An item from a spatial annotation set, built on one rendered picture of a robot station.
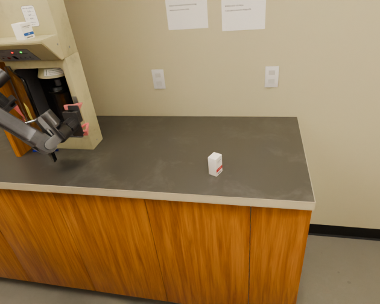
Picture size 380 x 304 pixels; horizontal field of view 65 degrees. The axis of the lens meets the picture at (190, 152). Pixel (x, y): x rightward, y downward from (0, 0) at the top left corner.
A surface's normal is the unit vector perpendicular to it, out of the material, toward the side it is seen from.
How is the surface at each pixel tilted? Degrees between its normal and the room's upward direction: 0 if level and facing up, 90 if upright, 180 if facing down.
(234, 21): 90
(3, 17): 90
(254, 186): 0
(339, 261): 0
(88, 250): 90
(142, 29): 90
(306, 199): 2
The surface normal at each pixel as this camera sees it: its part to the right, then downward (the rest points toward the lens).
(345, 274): -0.09, -0.84
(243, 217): -0.20, 0.54
